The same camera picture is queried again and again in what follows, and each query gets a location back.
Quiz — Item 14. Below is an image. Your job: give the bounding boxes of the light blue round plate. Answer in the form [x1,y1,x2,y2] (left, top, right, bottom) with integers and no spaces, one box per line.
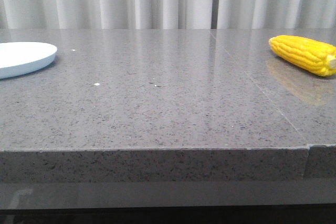
[1,41,57,79]

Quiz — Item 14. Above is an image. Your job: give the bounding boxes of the yellow corn cob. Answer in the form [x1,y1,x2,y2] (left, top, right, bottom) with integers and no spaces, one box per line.
[269,35,335,77]

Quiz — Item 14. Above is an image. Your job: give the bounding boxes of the white pleated curtain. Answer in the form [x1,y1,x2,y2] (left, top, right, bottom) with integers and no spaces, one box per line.
[1,0,335,29]

